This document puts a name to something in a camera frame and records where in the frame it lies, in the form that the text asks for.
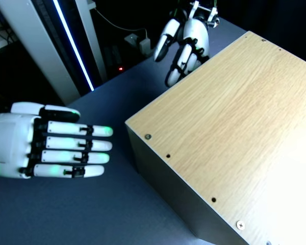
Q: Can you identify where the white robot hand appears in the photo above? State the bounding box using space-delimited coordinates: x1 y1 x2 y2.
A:
152 18 211 87
0 101 114 179

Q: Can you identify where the light wooden box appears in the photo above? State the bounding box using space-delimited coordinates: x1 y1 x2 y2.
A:
124 30 306 245

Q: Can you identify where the wide white frame post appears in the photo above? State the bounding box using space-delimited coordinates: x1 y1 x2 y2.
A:
0 0 82 105

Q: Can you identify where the narrow white frame post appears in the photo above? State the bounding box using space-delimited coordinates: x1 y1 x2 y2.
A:
75 0 108 83

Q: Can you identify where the bright LED light strip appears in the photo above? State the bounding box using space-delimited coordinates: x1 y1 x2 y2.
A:
52 0 95 92

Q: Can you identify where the black power strip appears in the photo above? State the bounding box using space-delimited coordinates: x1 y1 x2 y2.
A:
103 45 125 74

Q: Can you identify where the grey power adapter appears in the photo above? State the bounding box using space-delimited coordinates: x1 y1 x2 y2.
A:
138 37 153 56

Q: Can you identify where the white power cable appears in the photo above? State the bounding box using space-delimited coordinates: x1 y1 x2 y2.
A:
93 7 149 39

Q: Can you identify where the grey table cloth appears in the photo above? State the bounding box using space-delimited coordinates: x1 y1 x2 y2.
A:
0 17 248 245

